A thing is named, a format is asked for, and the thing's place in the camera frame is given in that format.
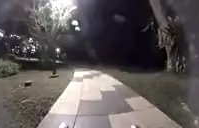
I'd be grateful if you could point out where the tree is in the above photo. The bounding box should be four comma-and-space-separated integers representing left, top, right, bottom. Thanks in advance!
26, 0, 78, 76

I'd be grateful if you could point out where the low bush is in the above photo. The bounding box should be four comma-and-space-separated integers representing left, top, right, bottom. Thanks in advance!
0, 60, 21, 81

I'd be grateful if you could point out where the small stump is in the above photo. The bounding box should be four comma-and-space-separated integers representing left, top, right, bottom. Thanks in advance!
23, 80, 34, 87

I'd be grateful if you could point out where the pale paved slab path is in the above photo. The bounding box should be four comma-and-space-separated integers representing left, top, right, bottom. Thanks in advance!
36, 68, 183, 128

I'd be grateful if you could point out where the tree trunk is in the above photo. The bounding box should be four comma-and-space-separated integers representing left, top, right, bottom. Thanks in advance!
141, 0, 188, 74

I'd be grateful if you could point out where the grass area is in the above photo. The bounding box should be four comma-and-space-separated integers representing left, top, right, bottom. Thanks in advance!
100, 66, 199, 128
0, 58, 75, 128

